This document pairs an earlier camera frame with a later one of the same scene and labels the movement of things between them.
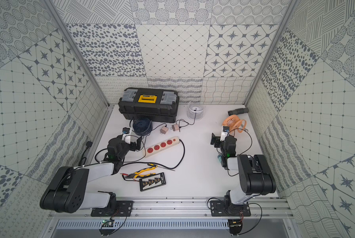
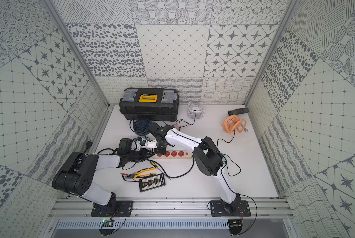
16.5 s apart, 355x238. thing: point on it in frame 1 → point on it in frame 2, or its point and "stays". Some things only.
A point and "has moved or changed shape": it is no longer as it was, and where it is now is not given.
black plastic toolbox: [158, 104] stays
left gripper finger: [138, 143] → [147, 154]
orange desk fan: [234, 122] stays
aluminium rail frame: [184, 208] stays
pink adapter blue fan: [164, 130] has moved or changed shape
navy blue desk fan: [142, 126] stays
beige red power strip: [161, 146] has moved or changed shape
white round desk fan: [195, 111] stays
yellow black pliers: [137, 173] stays
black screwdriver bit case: [151, 182] stays
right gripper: [216, 139] → [159, 151]
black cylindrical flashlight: [238, 111] stays
